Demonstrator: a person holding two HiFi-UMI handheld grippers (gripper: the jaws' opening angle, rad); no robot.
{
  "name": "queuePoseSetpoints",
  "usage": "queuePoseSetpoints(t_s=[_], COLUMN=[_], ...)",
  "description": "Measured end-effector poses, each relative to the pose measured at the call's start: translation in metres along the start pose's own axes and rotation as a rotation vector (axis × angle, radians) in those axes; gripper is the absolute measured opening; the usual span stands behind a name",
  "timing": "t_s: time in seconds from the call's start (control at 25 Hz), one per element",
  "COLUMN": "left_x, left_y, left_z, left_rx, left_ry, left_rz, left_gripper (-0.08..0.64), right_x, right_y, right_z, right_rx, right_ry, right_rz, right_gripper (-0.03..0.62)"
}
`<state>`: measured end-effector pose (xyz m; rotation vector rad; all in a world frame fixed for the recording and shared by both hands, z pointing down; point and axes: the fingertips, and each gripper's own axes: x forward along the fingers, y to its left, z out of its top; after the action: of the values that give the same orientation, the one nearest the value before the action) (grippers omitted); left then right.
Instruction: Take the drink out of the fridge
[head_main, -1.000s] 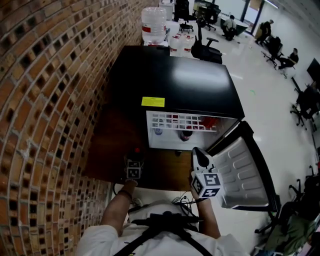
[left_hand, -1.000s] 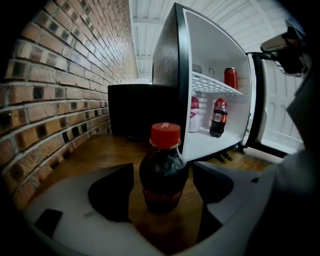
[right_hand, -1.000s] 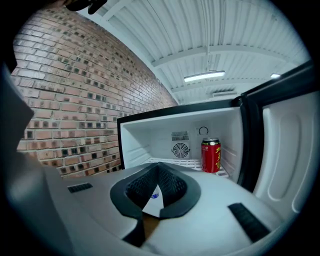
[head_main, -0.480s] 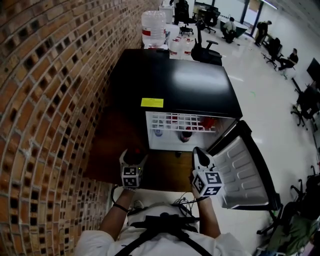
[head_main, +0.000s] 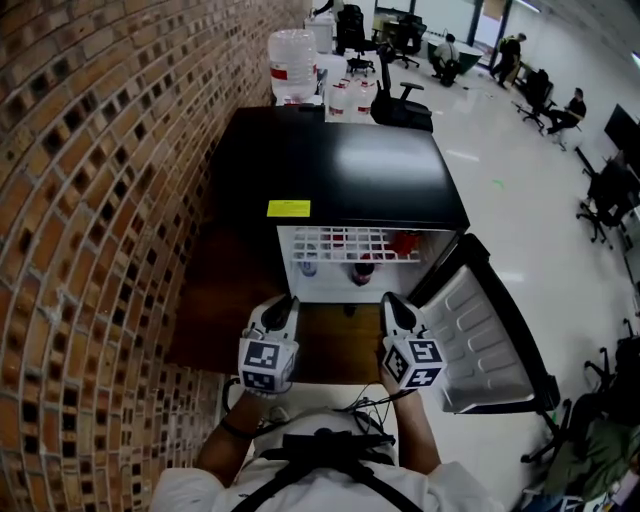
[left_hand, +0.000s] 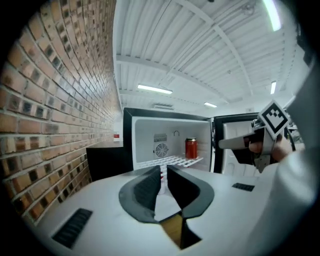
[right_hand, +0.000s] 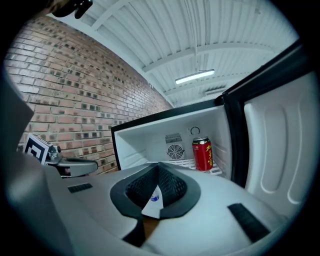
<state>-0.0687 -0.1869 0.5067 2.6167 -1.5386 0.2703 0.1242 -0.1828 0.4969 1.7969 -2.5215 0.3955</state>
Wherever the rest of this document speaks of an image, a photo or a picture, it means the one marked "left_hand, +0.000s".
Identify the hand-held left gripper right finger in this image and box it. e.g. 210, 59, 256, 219
166, 164, 215, 220

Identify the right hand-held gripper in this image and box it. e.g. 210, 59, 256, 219
218, 99, 291, 174

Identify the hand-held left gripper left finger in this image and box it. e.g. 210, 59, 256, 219
118, 164, 162, 225

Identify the red drink can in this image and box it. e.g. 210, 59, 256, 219
184, 137, 199, 160

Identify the black mini fridge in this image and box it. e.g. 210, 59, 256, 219
122, 107, 276, 177

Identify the person's right forearm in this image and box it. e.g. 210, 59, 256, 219
273, 134, 294, 163

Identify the person's right hand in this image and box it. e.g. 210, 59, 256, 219
248, 140, 264, 154

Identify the person's white shirt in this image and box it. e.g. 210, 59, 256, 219
259, 69, 320, 241

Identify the white wire fridge shelf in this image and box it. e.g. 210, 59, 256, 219
136, 154, 205, 169

